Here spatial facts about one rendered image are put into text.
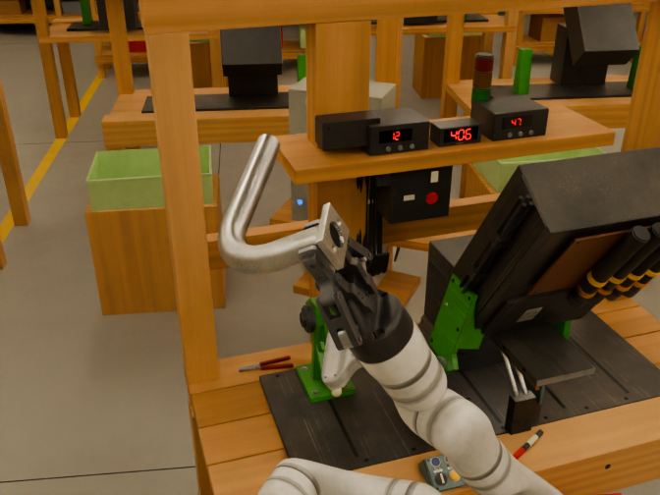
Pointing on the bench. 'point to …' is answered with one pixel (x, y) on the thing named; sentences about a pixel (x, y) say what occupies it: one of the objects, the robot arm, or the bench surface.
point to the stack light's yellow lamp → (481, 81)
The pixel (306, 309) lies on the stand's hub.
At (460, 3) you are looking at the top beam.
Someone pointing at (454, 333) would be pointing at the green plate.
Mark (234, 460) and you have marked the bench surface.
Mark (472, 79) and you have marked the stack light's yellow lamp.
